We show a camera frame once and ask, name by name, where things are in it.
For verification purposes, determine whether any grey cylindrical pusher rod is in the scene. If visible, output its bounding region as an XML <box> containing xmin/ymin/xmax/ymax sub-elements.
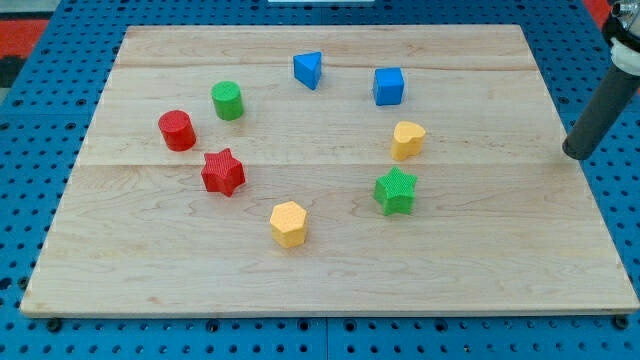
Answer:
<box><xmin>562</xmin><ymin>65</ymin><xmax>639</xmax><ymax>160</ymax></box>

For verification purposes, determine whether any blue triangle block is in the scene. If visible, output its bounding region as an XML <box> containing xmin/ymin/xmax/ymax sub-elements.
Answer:
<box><xmin>293</xmin><ymin>52</ymin><xmax>322</xmax><ymax>90</ymax></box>

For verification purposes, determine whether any blue cube block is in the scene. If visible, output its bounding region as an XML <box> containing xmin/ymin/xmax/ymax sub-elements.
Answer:
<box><xmin>372</xmin><ymin>67</ymin><xmax>405</xmax><ymax>106</ymax></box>

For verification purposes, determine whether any wooden board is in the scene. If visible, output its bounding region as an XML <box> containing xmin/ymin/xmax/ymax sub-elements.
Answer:
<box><xmin>21</xmin><ymin>25</ymin><xmax>639</xmax><ymax>319</ymax></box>

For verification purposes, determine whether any yellow hexagon block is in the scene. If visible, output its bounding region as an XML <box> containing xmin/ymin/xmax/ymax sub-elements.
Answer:
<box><xmin>270</xmin><ymin>201</ymin><xmax>307</xmax><ymax>248</ymax></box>

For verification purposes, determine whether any green star block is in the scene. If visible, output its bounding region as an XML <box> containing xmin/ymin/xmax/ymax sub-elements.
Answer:
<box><xmin>374</xmin><ymin>166</ymin><xmax>418</xmax><ymax>216</ymax></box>

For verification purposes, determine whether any red cylinder block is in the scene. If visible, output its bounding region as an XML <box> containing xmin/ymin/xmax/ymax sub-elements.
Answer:
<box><xmin>158</xmin><ymin>110</ymin><xmax>196</xmax><ymax>152</ymax></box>

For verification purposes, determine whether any yellow heart block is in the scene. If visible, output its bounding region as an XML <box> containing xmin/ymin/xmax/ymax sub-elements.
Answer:
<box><xmin>391</xmin><ymin>121</ymin><xmax>427</xmax><ymax>161</ymax></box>

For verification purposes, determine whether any green cylinder block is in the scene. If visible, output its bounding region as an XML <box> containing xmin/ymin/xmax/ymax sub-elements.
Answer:
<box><xmin>211</xmin><ymin>81</ymin><xmax>244</xmax><ymax>121</ymax></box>

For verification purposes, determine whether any red star block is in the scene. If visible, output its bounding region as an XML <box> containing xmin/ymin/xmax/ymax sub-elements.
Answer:
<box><xmin>201</xmin><ymin>148</ymin><xmax>246</xmax><ymax>197</ymax></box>

